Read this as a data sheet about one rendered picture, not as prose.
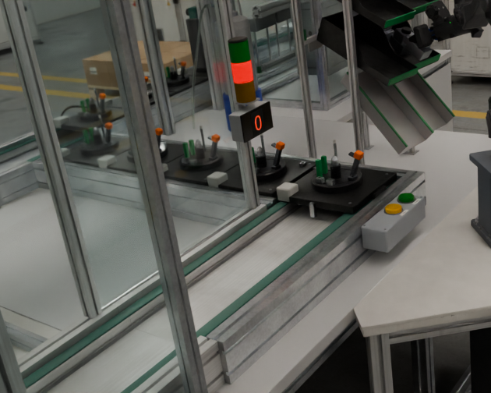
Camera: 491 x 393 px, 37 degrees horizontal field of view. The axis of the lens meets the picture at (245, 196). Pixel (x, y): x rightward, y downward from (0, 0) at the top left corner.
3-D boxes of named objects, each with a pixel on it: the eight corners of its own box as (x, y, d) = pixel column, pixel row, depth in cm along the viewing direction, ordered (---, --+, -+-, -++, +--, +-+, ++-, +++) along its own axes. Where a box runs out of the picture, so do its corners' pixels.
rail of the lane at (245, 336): (426, 204, 205) (425, 168, 200) (231, 384, 143) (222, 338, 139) (408, 201, 208) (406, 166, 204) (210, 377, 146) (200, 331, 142)
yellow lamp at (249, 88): (260, 97, 182) (257, 78, 181) (248, 103, 179) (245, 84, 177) (245, 96, 185) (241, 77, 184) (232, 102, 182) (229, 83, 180)
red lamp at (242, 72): (257, 78, 180) (255, 58, 179) (245, 83, 177) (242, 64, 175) (241, 77, 184) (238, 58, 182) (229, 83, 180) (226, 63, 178)
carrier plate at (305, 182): (397, 178, 201) (397, 171, 200) (353, 214, 185) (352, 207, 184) (323, 168, 216) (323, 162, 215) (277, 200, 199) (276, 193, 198)
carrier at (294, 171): (319, 168, 217) (315, 129, 212) (273, 200, 200) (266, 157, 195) (256, 160, 231) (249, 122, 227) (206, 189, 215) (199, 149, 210)
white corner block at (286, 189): (300, 196, 200) (298, 183, 198) (291, 203, 197) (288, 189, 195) (286, 194, 203) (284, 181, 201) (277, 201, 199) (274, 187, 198)
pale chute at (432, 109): (446, 124, 225) (455, 115, 222) (422, 137, 218) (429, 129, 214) (390, 57, 232) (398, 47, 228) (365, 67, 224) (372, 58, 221)
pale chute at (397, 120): (425, 140, 215) (434, 132, 212) (398, 155, 208) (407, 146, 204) (368, 69, 222) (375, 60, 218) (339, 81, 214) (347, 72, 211)
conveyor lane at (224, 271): (398, 207, 205) (396, 175, 201) (206, 375, 147) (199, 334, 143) (314, 194, 222) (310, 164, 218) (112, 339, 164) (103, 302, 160)
